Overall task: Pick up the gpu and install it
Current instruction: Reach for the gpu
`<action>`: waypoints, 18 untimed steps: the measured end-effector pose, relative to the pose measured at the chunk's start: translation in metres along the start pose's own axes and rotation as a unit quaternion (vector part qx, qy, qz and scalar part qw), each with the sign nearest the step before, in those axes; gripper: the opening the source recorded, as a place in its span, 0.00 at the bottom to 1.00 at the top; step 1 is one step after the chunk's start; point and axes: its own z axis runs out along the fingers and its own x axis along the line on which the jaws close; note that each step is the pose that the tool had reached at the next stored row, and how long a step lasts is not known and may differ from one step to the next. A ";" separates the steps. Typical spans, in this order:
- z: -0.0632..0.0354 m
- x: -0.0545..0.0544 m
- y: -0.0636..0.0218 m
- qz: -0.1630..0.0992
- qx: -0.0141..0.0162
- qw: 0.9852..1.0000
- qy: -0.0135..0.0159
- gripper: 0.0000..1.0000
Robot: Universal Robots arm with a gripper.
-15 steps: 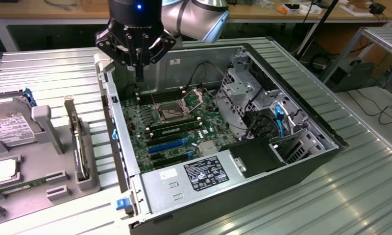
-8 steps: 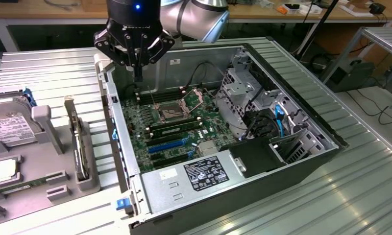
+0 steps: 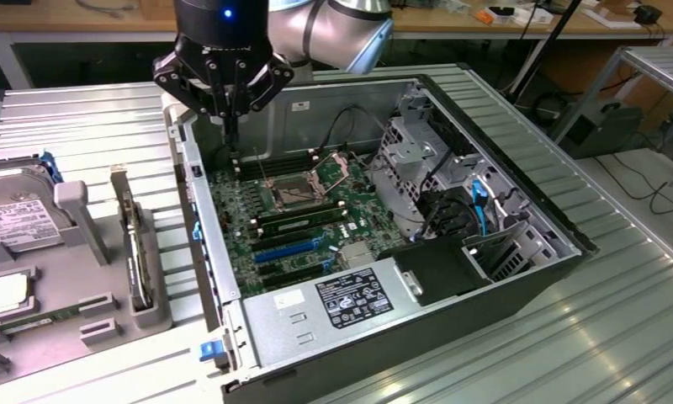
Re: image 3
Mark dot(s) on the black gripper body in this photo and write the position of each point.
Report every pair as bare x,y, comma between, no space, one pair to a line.
224,29

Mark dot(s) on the graphics card with metal bracket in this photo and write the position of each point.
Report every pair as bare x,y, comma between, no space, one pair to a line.
137,261

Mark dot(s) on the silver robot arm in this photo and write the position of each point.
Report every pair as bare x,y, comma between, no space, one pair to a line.
336,33

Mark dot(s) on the black RAM slot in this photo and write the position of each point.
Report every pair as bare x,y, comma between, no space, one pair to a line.
277,157
283,240
297,209
280,168

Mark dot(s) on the thin metal locking lever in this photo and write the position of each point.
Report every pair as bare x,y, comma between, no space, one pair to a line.
264,168

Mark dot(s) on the metal socket cover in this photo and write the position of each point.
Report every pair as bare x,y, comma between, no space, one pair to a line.
331,168

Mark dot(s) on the CPU socket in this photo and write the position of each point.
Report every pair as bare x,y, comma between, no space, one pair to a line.
292,193

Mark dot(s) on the metal disk bay cage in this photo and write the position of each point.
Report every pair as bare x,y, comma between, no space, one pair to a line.
409,151

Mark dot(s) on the wooden desk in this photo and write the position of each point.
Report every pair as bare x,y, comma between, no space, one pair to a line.
427,25

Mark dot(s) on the green RAM stick in slot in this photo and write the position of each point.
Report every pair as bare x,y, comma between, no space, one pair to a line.
297,225

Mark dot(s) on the green motherboard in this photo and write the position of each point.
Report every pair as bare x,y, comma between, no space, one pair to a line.
364,210

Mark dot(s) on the blue card retention latch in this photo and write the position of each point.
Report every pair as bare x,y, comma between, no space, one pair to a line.
196,237

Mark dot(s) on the blue expansion slot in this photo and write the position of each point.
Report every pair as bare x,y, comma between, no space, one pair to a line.
285,251

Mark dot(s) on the orange box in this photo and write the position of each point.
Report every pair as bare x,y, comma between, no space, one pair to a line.
484,15

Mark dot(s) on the silver chipset heatsink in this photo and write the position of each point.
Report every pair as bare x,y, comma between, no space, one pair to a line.
356,254

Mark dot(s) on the black expansion slot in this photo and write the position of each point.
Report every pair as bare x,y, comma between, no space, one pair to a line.
292,267
297,278

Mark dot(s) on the hard disk with blue caddy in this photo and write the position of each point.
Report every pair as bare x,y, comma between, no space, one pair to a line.
11,219

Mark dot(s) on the white box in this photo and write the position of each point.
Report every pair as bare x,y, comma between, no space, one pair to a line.
529,17

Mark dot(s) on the black tripod pole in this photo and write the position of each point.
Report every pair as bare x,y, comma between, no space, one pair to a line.
549,38

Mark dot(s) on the grey parts rack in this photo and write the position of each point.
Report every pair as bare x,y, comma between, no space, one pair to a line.
61,286

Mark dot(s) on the grey power supply unit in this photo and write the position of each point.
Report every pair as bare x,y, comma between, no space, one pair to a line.
292,328

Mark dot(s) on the silver CPU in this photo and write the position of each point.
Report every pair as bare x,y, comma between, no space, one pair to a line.
3,292

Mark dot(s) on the dark grey floor device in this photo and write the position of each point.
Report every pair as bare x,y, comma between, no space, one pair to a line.
611,122

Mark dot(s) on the white flat carton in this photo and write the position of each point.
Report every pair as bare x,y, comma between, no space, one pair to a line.
611,17

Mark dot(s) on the blue case latch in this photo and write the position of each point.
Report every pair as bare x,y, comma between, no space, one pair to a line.
209,351

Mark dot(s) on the black open PC case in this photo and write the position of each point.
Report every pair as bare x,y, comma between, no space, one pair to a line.
511,290

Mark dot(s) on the black power adapter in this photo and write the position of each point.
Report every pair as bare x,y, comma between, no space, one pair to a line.
648,14

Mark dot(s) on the black intrusion switch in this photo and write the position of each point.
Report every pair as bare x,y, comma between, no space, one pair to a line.
197,171

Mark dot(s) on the aluminium frame table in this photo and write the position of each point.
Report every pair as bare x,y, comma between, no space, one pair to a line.
668,63

